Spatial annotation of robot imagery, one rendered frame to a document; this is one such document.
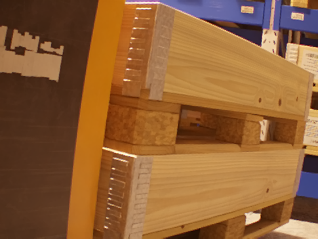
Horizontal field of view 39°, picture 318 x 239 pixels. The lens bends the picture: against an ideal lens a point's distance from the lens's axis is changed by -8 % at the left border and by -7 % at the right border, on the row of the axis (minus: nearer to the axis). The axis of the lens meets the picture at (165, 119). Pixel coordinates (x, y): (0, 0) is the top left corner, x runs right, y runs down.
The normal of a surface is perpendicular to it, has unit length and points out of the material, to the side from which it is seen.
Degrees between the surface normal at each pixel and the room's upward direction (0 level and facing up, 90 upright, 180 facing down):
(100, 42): 90
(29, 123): 90
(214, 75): 90
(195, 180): 90
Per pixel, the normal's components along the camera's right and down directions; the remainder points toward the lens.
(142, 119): 0.18, 0.07
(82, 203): 0.81, 0.14
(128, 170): -0.56, -0.04
